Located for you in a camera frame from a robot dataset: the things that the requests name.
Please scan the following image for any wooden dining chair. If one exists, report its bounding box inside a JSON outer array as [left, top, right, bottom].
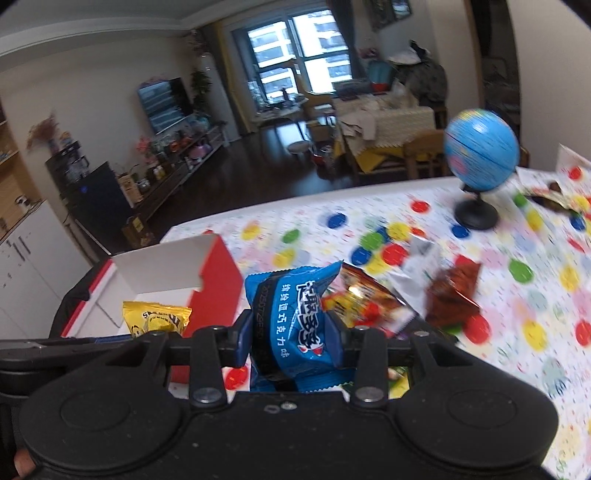
[[403, 129, 451, 180]]

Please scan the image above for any person left hand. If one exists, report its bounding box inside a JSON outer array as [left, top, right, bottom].
[[14, 448, 37, 480]]

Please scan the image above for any wall mounted television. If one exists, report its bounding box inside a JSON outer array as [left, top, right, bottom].
[[137, 77, 193, 135]]

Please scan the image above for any red white cardboard box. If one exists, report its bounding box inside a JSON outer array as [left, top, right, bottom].
[[61, 233, 246, 385]]

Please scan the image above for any colourful balloon tablecloth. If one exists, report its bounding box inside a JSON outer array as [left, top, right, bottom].
[[166, 148, 590, 479]]

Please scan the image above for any open wrapper near globe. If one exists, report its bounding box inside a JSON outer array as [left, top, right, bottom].
[[524, 181, 590, 216]]

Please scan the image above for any silver white snack packet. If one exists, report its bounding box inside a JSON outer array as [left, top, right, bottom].
[[389, 235, 443, 317]]

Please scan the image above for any red yellow snack packet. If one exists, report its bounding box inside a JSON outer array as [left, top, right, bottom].
[[322, 263, 417, 338]]

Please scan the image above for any blue desk globe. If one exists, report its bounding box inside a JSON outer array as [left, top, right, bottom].
[[444, 109, 521, 231]]

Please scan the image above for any white cabinet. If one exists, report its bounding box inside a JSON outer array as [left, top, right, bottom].
[[0, 201, 90, 340]]

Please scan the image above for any sofa with cream cover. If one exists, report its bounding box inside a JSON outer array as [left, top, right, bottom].
[[332, 95, 436, 174]]

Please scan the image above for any dark red snack packet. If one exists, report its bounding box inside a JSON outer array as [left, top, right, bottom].
[[425, 256, 482, 328]]

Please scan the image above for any black chair back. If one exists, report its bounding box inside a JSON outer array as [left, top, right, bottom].
[[49, 259, 108, 338]]

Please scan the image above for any blue chocolate snack packet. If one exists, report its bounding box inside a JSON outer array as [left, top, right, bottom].
[[245, 261, 353, 393]]

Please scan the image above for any dark wooden tv console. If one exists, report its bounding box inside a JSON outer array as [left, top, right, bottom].
[[131, 122, 228, 221]]

